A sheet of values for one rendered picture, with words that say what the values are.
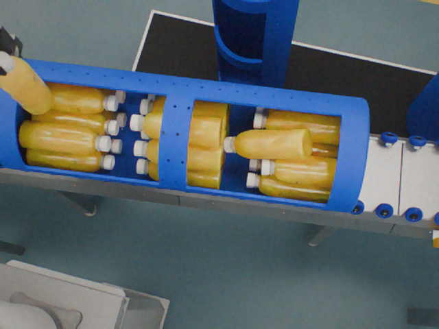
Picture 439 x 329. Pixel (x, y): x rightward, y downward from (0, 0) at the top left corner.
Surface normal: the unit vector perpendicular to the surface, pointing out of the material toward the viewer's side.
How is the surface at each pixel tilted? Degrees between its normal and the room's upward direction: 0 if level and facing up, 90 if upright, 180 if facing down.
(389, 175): 0
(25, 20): 0
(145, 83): 31
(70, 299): 4
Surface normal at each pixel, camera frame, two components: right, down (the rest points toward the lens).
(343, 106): 0.05, -0.74
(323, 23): -0.04, -0.25
